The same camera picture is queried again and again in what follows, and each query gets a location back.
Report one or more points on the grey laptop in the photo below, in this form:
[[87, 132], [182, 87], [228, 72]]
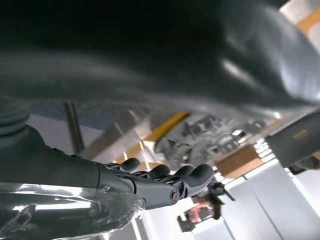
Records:
[[295, 142]]

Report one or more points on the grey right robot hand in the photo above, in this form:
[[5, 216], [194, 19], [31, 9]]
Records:
[[62, 185]]

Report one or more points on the brown cardboard box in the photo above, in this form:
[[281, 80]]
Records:
[[237, 162]]

